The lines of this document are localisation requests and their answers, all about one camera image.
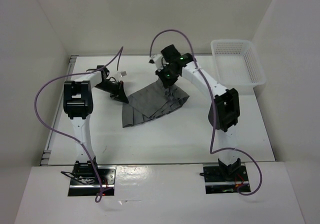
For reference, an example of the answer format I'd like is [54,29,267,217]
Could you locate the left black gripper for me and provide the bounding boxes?
[94,80,129,104]

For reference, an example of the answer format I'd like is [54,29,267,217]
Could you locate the grey pleated skirt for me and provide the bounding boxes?
[122,79,189,128]

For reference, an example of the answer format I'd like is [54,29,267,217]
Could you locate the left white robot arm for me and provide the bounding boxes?
[63,65,129,184]

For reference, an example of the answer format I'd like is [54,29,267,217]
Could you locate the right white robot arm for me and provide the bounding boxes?
[149,44,241,181]

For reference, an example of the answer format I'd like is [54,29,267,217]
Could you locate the white perforated plastic basket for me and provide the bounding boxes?
[210,39,267,88]

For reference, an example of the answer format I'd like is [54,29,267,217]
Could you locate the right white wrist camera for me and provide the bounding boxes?
[149,54,163,70]

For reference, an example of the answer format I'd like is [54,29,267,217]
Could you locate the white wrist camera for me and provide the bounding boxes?
[149,54,163,70]
[115,71,127,81]

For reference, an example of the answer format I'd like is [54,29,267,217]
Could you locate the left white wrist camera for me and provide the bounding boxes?
[115,71,127,81]

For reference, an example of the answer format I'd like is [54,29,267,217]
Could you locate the aluminium table edge rail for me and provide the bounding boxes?
[39,55,78,167]

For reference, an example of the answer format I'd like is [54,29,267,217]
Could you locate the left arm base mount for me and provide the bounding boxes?
[61,165,118,197]

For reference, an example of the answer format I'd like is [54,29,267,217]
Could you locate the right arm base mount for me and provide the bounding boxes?
[199,164,251,194]

